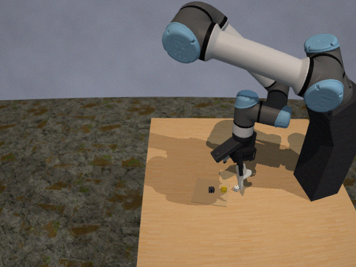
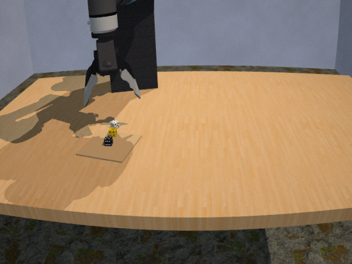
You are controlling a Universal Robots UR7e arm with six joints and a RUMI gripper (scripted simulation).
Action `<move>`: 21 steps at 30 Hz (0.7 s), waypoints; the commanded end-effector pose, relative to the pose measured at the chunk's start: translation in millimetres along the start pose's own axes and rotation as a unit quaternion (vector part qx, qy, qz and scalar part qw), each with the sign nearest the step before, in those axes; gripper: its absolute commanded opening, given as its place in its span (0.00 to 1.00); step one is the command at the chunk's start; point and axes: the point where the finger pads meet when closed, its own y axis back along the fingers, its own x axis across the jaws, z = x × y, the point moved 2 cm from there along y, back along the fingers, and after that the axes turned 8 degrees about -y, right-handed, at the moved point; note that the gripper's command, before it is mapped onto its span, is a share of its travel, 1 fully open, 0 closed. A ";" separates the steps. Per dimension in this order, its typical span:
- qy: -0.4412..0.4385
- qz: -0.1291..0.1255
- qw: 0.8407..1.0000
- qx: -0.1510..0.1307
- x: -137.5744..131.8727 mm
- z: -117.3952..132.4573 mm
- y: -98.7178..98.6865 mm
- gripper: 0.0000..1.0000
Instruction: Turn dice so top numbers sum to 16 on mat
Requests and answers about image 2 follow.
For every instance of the yellow die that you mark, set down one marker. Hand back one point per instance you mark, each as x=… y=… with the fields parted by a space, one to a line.
x=113 y=131

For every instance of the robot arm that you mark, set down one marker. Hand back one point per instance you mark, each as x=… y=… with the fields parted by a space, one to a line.
x=105 y=47

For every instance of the tan square mat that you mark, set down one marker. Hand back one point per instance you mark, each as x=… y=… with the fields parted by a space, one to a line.
x=122 y=145

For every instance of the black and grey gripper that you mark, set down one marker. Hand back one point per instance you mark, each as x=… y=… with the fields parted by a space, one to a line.
x=93 y=70

